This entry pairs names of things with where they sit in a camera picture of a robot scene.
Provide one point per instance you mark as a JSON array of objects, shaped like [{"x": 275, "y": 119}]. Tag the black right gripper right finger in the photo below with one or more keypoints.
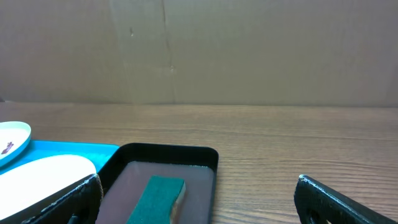
[{"x": 317, "y": 203}]

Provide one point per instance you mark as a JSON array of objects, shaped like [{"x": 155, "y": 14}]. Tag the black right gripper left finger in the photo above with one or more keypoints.
[{"x": 78, "y": 203}]

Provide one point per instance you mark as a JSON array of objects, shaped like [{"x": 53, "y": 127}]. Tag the green scouring sponge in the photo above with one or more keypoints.
[{"x": 160, "y": 201}]

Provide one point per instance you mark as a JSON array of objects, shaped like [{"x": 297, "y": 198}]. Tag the light blue plate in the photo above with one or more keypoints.
[{"x": 15, "y": 136}]

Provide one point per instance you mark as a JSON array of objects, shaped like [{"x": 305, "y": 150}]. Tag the black water tray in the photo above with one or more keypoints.
[{"x": 126, "y": 174}]

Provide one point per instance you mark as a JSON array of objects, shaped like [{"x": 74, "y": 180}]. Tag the teal plastic tray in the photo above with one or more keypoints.
[{"x": 97, "y": 153}]

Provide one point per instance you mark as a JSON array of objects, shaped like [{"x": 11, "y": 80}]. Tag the pink plate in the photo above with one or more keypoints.
[{"x": 32, "y": 182}]

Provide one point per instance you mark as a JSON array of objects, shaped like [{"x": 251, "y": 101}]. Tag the cardboard backdrop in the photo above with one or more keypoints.
[{"x": 310, "y": 53}]

